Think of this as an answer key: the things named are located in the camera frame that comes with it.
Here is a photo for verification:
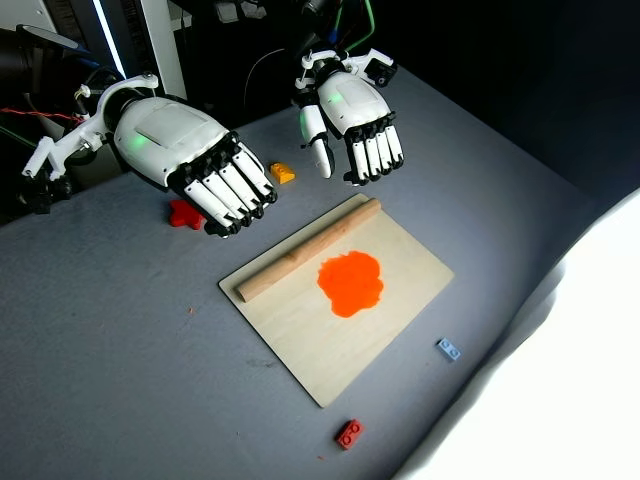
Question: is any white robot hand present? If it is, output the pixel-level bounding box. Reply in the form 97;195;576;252
298;71;406;187
113;96;279;239

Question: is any wooden rolling pin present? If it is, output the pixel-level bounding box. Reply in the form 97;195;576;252
235;197;383;304

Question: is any red cross-shaped block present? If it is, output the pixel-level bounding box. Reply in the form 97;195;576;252
168;198;207;231

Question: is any yellow toy brick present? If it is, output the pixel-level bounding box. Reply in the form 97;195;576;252
269;161;297;186

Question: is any orange play dough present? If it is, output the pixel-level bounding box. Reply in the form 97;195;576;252
316;250;385;319

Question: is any grey table cloth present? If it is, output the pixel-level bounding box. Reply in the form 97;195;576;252
0;64;640;480

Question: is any light wooden board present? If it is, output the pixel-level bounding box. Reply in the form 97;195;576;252
218;193;456;409

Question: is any light blue toy brick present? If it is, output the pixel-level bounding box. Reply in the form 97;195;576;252
436;337;463;363

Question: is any red toy brick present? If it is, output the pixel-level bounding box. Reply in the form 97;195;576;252
334;418;366;451

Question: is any green cable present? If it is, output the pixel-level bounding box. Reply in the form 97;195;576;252
332;0;377;52

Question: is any white frame post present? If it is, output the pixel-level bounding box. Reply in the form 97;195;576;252
92;0;189;101

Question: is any black cable loop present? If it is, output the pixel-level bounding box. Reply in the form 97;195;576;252
243;47;301;109

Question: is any red twisted wire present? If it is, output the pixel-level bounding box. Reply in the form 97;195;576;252
0;106;84;126

